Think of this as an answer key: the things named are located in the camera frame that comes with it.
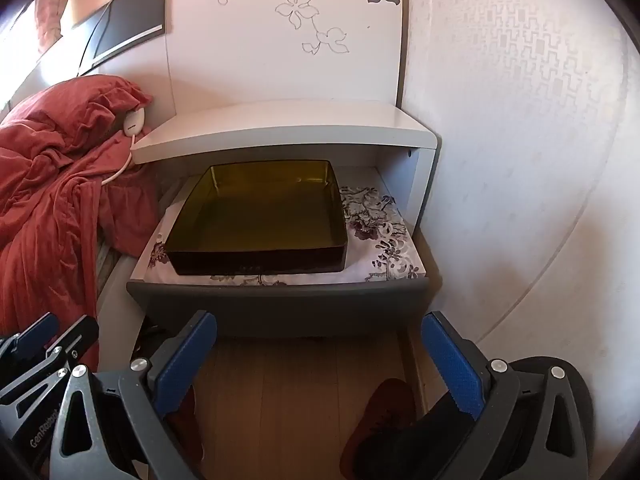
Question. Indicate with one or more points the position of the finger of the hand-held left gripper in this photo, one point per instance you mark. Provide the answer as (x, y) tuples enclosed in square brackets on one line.
[(35, 329), (75, 337)]

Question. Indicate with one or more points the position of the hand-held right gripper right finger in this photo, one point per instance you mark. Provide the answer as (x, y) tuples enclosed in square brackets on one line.
[(452, 365)]

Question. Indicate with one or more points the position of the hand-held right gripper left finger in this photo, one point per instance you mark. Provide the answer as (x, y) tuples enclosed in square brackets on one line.
[(185, 360)]

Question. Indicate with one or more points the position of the gold tray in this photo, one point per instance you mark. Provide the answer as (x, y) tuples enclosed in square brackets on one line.
[(260, 215)]

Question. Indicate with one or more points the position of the red slipper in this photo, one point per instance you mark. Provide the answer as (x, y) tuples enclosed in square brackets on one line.
[(187, 430), (385, 405)]

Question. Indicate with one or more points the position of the person's dark clothed leg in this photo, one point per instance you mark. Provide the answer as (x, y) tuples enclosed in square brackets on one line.
[(425, 450)]

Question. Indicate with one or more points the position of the red blanket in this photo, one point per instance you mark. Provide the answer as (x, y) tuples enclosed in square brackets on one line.
[(45, 200)]

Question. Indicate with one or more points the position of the floral drawer liner cloth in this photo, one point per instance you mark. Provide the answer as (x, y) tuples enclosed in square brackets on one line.
[(380, 225)]

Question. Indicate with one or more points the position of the white nightstand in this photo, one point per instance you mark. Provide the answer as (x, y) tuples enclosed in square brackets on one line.
[(280, 125)]

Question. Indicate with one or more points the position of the black and white headboard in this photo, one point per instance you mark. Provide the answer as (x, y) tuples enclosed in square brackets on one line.
[(130, 25)]

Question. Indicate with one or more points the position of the white floral headboard panel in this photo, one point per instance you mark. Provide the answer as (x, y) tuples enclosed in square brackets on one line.
[(260, 50)]

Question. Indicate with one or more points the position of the pink patterned cloth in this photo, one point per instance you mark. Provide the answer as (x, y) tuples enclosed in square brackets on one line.
[(50, 10)]

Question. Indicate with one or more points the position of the white bed frame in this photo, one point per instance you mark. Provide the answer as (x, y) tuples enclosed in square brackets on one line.
[(117, 320)]

